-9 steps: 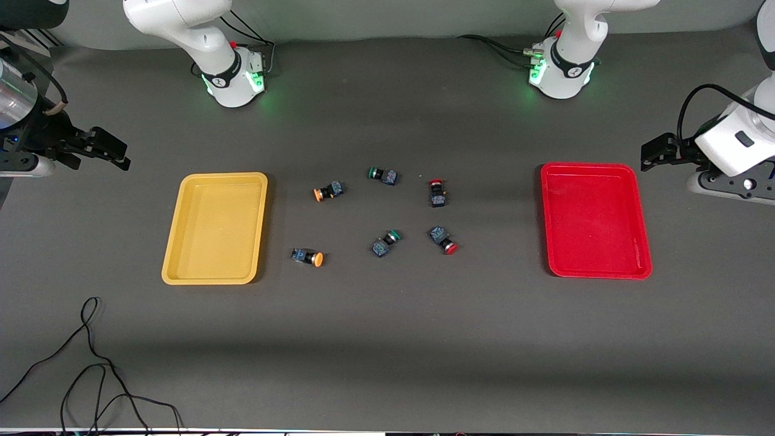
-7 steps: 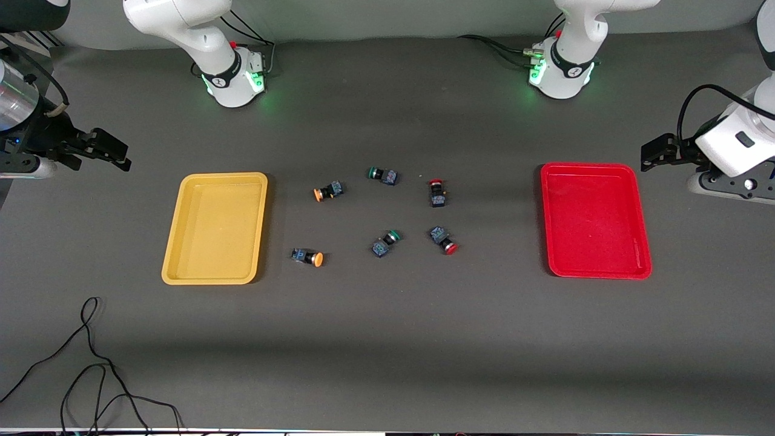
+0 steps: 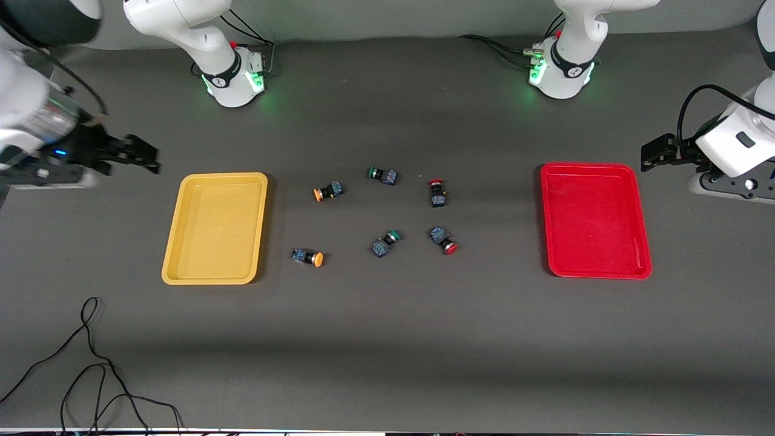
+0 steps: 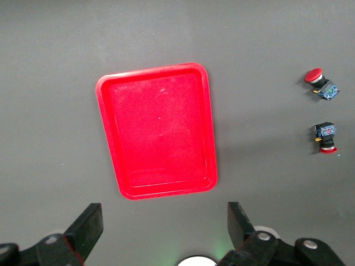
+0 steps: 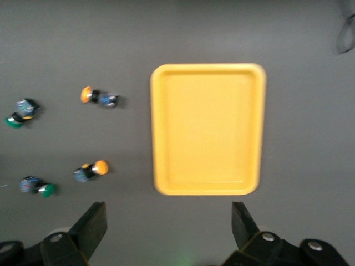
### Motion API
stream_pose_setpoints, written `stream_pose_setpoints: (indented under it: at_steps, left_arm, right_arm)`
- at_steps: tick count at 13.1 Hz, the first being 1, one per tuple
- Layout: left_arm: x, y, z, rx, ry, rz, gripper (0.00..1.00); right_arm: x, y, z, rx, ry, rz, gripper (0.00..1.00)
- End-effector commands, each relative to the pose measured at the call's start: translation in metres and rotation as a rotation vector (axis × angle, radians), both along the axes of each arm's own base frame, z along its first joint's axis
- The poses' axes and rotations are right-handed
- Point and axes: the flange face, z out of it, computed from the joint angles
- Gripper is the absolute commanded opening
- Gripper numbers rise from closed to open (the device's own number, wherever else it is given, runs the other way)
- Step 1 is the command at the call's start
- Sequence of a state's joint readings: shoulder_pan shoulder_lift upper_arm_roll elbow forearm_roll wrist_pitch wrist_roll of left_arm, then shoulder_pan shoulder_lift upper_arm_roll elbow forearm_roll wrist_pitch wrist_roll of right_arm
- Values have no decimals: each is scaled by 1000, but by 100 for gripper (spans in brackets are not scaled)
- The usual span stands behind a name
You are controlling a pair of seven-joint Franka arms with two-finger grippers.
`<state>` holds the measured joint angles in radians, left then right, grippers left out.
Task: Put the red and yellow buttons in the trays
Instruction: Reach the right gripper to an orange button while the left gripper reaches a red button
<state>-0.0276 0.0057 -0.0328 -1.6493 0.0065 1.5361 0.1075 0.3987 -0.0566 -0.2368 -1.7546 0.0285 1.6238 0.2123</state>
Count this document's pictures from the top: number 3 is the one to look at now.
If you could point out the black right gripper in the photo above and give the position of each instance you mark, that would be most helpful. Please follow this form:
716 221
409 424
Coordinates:
86 147

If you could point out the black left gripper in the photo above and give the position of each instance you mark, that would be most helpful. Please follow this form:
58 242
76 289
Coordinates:
679 152

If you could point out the yellow push button switch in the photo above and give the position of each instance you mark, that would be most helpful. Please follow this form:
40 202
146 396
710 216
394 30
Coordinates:
307 257
327 192

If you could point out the red mushroom push button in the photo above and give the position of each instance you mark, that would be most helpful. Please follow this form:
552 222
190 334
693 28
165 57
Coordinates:
442 238
436 194

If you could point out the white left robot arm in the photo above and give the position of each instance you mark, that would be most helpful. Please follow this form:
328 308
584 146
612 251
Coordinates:
566 72

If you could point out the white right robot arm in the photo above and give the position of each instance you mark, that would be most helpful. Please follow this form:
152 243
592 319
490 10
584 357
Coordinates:
230 72

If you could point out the red plastic tray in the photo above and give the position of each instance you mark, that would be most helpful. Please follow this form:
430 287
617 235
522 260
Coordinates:
593 224

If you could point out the yellow plastic tray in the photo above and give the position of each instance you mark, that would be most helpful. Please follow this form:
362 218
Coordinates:
215 233

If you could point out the dark grey table mat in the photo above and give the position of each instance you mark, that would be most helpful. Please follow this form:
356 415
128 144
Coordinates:
387 339

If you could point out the green push button switch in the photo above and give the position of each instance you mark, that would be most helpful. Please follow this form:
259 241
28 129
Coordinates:
382 175
385 243

